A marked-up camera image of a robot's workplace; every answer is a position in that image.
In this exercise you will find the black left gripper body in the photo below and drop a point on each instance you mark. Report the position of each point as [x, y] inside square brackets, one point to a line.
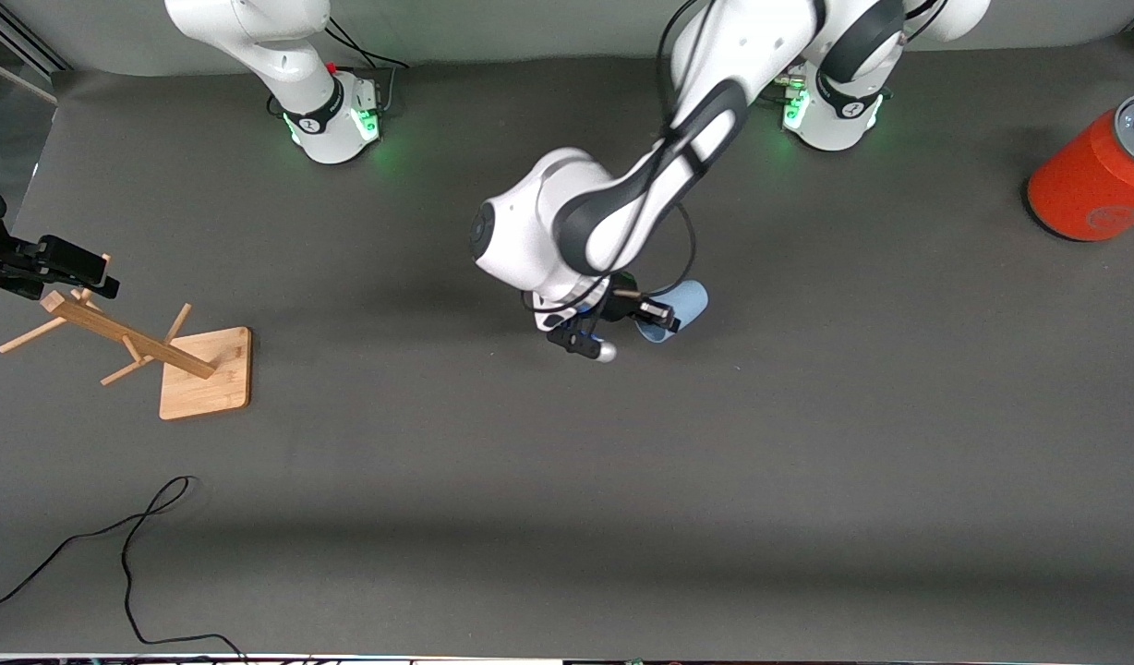
[624, 307]

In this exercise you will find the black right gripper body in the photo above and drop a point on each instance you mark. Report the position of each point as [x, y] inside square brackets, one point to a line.
[13, 261]

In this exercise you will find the light blue plastic cup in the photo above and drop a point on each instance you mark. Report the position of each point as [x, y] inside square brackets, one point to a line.
[685, 309]

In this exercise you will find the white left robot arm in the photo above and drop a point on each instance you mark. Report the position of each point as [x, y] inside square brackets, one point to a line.
[715, 102]

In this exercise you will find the wooden cup rack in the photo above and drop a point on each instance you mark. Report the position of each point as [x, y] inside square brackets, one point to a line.
[207, 374]

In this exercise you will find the orange cylinder with grey lid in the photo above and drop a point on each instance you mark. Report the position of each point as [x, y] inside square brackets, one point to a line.
[1089, 180]

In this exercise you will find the aluminium frame rail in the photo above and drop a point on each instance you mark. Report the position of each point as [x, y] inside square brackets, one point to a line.
[27, 46]

